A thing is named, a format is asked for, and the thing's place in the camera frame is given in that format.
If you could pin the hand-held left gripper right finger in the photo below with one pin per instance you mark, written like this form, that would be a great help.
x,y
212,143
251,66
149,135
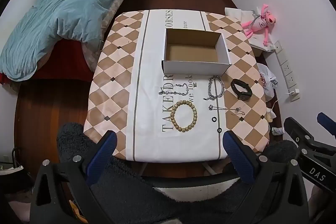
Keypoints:
x,y
237,158

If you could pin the dark fleece pants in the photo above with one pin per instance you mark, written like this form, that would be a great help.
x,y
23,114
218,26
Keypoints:
x,y
126,195

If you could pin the white plastic bag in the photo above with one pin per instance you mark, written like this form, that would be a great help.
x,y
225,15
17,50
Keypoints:
x,y
269,79

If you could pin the checkered printed tablecloth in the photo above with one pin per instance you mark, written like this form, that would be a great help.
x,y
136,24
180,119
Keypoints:
x,y
118,82

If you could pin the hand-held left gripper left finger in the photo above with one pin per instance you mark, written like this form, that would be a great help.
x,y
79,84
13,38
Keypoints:
x,y
103,154

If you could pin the blue duvet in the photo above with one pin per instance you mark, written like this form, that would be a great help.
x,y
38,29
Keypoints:
x,y
65,16

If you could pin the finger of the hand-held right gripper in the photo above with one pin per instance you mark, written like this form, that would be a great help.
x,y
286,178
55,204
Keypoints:
x,y
302,138
328,123

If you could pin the cardboard box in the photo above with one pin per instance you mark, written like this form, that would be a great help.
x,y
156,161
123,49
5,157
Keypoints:
x,y
194,66

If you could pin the black smart band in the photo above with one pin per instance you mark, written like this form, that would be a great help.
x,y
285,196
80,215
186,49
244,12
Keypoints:
x,y
236,91

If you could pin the pink plush toy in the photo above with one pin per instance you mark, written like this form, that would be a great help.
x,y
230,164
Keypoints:
x,y
260,23

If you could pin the white charger plug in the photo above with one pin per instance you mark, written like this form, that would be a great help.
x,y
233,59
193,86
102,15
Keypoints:
x,y
295,91

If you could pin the white wall power strip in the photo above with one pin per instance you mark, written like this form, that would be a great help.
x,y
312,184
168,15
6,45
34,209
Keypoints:
x,y
287,69

